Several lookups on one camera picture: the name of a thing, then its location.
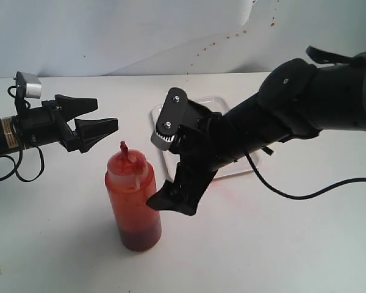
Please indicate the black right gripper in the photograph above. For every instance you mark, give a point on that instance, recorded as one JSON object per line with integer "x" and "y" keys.
{"x": 203, "y": 148}

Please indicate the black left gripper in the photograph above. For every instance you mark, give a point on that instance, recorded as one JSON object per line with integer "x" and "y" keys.
{"x": 49, "y": 124}

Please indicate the red sauce squeeze bottle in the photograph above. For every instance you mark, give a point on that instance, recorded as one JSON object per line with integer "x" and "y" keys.
{"x": 130, "y": 182}

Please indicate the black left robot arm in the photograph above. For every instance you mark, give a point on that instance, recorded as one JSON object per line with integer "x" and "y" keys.
{"x": 10, "y": 140}

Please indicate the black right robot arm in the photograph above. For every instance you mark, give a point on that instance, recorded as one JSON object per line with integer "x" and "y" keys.
{"x": 298, "y": 100}

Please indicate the white paper backdrop sheet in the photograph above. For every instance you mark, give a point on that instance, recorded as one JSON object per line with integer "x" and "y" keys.
{"x": 115, "y": 38}

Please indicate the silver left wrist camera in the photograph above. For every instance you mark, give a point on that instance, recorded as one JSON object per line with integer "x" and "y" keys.
{"x": 27, "y": 85}

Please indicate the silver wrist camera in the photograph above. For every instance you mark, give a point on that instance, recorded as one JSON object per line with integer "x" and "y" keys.
{"x": 169, "y": 119}
{"x": 27, "y": 85}

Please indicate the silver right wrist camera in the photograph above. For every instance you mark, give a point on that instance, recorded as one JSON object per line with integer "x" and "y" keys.
{"x": 169, "y": 119}

